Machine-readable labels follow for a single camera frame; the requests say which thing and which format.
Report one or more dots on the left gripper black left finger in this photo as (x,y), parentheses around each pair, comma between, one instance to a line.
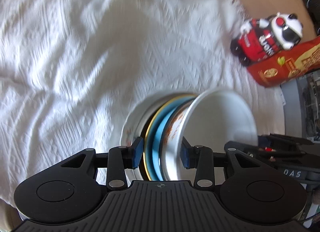
(117,160)

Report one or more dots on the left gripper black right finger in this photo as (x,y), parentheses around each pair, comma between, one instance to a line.
(204,160)

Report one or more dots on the white bowl gold rim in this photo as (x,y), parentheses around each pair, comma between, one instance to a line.
(148,141)

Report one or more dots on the white bowl orange pattern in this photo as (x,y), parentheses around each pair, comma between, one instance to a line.
(214,118)

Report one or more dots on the blue ceramic bowl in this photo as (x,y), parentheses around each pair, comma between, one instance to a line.
(157,141)

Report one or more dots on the white appliance with glass door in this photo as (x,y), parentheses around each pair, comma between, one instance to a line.
(301,106)

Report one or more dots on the red quail eggs bag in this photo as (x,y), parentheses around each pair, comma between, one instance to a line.
(287,65)

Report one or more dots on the panda figurine red shirt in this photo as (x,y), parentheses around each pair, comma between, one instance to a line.
(260,39)

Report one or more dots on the white textured tablecloth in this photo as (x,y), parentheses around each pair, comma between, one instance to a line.
(72,70)

